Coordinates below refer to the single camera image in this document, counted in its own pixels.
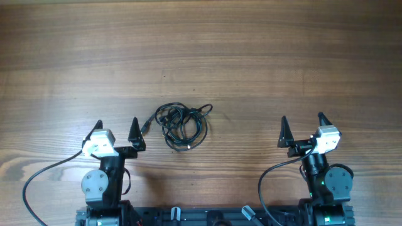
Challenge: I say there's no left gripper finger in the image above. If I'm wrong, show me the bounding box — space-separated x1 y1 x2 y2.
128 117 143 143
89 120 103 136

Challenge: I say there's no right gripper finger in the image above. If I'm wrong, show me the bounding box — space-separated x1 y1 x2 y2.
277 116 294 148
318 112 332 126

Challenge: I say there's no thick black USB cable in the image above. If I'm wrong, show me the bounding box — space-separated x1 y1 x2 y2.
140 102 214 152

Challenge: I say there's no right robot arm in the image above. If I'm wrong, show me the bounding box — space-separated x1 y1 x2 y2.
278 112 356 226

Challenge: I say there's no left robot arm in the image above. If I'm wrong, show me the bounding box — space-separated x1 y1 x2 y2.
75 118 146 226

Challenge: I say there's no right camera cable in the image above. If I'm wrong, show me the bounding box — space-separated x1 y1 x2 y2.
258 143 317 226

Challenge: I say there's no camera cable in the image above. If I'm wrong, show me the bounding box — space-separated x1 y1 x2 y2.
21 149 84 226
258 143 317 226

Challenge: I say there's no left camera cable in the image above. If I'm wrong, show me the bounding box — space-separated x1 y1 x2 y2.
21 149 84 226

